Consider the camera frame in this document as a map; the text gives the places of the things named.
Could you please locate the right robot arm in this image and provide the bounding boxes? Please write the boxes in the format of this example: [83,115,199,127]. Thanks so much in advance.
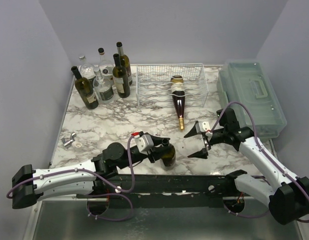
[185,106,309,225]

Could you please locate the clear bottle dark label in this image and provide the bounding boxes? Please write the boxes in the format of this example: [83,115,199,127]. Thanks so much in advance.
[93,66,114,104]

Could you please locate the translucent plastic storage box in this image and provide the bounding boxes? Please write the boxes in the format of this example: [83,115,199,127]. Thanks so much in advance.
[216,59,287,140]

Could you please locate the clear bottle green label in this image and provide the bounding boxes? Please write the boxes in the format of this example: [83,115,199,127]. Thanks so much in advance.
[78,54,96,85]

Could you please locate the aluminium frame rail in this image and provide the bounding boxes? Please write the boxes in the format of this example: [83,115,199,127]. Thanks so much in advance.
[22,195,78,240]

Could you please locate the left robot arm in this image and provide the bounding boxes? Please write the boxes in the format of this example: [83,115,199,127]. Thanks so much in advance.
[6,131,173,209]

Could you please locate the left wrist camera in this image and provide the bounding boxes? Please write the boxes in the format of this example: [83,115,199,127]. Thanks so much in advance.
[132,132,155,153]

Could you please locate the dark green wine bottle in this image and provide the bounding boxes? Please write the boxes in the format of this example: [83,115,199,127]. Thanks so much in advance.
[116,41,133,85]

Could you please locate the clear bottle white label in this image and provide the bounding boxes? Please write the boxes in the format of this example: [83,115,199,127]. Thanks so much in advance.
[98,47,115,86]

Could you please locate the red wine bottle gold cap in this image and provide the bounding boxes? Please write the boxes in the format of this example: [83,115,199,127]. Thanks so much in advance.
[170,75,186,131]

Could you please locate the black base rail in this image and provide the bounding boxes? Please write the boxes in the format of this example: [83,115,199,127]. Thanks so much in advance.
[76,172,273,210]

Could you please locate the small metal clamp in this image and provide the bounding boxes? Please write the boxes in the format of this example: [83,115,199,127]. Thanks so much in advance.
[61,132,77,149]

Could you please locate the white wire wine rack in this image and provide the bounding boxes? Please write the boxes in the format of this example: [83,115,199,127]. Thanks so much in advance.
[135,63,209,108]

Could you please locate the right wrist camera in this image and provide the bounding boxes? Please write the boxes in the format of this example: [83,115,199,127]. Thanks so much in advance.
[196,121,213,137]

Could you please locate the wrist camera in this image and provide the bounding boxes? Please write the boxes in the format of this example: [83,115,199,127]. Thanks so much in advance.
[196,121,213,137]
[132,132,155,153]

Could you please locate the green bottle black neck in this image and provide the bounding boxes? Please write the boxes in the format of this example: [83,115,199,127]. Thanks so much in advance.
[112,53,131,99]

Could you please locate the green bottle silver neck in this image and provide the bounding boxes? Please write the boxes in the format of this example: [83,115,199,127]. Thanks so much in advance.
[160,139,176,171]

